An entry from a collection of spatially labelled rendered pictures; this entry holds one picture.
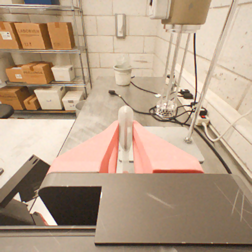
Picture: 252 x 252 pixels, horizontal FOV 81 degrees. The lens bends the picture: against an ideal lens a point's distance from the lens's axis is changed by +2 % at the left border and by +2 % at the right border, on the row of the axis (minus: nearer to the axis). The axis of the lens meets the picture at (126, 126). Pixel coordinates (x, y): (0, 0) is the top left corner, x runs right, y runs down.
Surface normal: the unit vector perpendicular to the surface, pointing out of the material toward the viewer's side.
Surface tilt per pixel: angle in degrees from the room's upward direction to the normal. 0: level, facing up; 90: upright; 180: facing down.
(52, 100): 92
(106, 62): 90
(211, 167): 0
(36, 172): 66
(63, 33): 91
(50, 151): 0
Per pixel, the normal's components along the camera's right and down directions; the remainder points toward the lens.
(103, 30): 0.00, 0.58
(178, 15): -0.53, 0.49
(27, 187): 0.69, 0.04
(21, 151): 0.01, -0.81
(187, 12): -0.22, 0.57
